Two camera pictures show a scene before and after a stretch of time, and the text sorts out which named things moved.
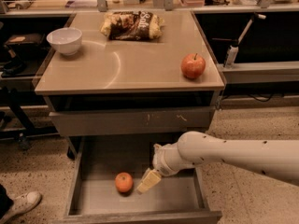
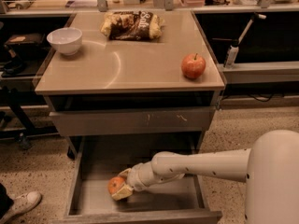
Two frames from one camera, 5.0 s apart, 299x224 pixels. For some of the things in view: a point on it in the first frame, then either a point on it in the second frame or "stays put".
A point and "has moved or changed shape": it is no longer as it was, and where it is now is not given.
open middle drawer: x=177 y=198 stays put
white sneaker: x=21 y=204 stays put
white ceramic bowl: x=66 y=41 stays put
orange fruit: x=123 y=181 has moved or changed shape
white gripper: x=162 y=161 → x=135 y=177
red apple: x=192 y=67 stays put
